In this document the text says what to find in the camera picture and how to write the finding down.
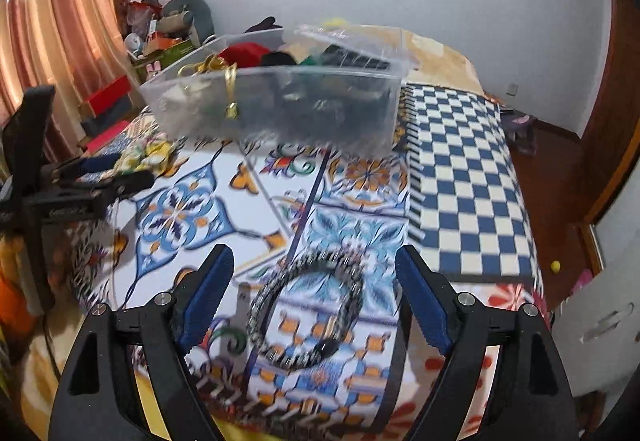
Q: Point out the small yellow ball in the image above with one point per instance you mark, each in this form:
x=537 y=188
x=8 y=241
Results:
x=555 y=266

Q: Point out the yellow patterned quilt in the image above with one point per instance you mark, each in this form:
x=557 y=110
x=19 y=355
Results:
x=433 y=63

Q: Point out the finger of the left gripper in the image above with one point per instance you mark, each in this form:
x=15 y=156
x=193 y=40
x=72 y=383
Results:
x=105 y=162
x=118 y=186

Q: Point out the orange pink curtain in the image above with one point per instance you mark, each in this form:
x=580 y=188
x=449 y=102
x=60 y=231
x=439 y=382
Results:
x=75 y=45

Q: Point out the clear plastic storage bin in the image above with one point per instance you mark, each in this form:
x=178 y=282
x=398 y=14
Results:
x=306 y=85

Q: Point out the green cardboard box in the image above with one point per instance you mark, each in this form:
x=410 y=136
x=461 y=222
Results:
x=166 y=57

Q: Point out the pink bunny doll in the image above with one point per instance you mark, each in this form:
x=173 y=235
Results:
x=153 y=69

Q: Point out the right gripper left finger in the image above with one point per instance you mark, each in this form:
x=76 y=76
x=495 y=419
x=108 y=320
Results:
x=98 y=399

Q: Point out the yellow floral scrunchie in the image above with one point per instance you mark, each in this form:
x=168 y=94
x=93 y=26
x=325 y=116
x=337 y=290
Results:
x=153 y=155

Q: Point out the red box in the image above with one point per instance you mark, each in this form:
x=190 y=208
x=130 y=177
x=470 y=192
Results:
x=104 y=99

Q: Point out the grey plush toy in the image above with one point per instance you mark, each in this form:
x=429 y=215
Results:
x=187 y=19

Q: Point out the blue white checkered cloth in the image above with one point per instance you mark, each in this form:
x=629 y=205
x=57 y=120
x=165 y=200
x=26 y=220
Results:
x=467 y=216

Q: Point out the gold ribbon with bell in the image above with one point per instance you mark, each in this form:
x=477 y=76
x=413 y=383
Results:
x=202 y=76

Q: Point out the dark purple clothing pile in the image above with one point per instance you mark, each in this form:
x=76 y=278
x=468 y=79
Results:
x=268 y=23

